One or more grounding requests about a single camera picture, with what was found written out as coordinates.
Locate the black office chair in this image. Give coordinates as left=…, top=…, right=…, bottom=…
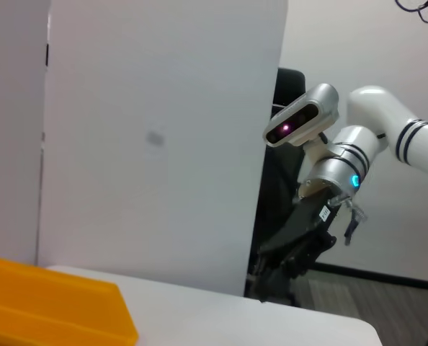
left=247, top=67, right=309, bottom=308

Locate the grey wall socket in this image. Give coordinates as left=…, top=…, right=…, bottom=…
left=146, top=130, right=165, bottom=146

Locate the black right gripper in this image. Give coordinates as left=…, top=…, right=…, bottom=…
left=254, top=195, right=340, bottom=279

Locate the yellow plastic bin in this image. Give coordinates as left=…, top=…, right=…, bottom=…
left=0, top=254, right=141, bottom=346

